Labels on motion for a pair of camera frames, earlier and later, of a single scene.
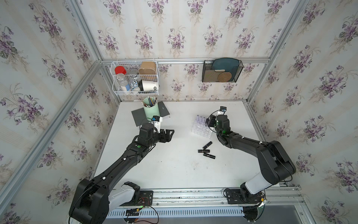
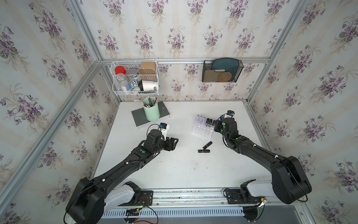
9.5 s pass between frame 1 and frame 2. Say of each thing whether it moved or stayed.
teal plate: stayed
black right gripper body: moved
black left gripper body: moved
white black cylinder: stayed
